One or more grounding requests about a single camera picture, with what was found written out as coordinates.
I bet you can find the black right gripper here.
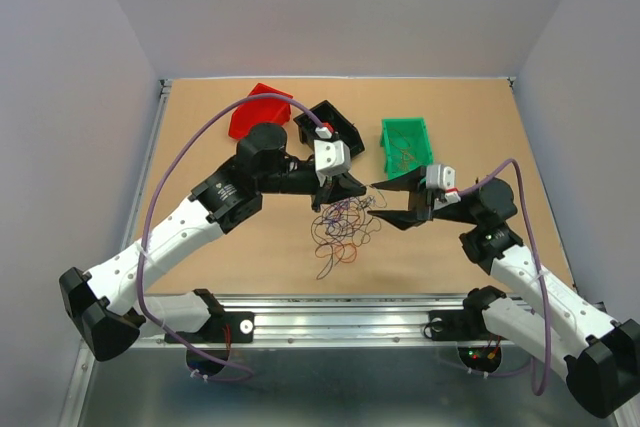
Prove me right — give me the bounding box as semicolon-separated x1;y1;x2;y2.
367;164;481;229

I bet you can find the blue thin cable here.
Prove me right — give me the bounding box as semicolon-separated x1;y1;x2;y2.
309;186;391;281

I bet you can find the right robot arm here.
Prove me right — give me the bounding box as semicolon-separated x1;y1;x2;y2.
374;164;639;418

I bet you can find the green plastic bin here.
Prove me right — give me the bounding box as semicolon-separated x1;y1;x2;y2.
380;117;434;179

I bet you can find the black plastic bin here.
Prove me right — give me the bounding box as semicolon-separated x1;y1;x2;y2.
294;100;365;159

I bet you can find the red plastic bin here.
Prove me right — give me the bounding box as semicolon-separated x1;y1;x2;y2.
228;98;291;140

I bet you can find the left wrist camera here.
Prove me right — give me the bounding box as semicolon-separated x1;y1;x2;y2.
313;126;351;186

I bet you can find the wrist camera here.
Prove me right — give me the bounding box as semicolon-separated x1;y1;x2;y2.
424;164;460;209
313;126;351;186

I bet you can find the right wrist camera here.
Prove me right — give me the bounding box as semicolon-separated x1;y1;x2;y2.
424;164;460;209

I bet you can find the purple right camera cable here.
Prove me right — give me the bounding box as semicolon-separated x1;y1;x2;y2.
457;158;554;397

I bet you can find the purple camera cable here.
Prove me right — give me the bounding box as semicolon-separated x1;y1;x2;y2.
135;96;331;383
457;158;554;397

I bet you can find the aluminium table frame rail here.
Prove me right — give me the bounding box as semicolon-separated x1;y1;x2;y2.
59;77;640;427

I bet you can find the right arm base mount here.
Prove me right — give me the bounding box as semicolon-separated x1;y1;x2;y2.
423;309;517;342

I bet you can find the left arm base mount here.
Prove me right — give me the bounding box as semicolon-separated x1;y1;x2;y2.
176;311;255;344

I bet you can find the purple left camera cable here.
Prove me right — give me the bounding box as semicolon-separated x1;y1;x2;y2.
135;96;331;383

